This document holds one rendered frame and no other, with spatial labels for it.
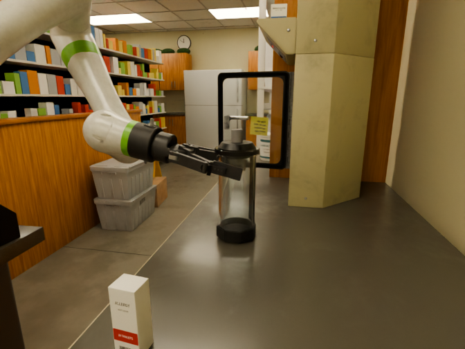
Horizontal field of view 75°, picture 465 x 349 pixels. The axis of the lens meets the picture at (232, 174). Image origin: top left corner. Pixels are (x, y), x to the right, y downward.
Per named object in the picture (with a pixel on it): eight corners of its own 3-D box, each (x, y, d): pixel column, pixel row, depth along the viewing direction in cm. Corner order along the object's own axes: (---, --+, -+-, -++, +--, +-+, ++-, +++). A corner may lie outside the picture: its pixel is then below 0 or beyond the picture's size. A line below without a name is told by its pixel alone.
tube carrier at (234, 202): (259, 223, 82) (261, 145, 77) (254, 241, 72) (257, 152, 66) (220, 220, 84) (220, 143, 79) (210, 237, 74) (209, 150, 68)
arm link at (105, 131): (66, 139, 72) (82, 97, 74) (93, 152, 85) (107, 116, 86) (120, 154, 71) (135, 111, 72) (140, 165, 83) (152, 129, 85)
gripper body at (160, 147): (152, 133, 71) (189, 142, 70) (167, 129, 79) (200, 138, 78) (147, 163, 73) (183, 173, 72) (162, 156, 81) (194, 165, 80)
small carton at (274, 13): (286, 28, 100) (286, 7, 98) (286, 24, 95) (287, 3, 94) (270, 28, 101) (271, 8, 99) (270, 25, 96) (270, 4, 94)
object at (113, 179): (158, 184, 344) (156, 156, 336) (131, 201, 286) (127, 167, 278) (124, 182, 352) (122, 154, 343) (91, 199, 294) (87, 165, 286)
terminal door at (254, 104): (285, 169, 128) (290, 70, 118) (218, 165, 138) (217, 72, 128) (286, 169, 129) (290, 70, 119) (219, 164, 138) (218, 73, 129)
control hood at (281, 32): (294, 65, 119) (295, 37, 116) (295, 54, 88) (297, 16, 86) (265, 66, 121) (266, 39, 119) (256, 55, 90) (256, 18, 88)
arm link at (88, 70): (59, 63, 91) (92, 45, 91) (80, 82, 102) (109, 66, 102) (108, 165, 84) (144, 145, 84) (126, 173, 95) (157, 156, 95)
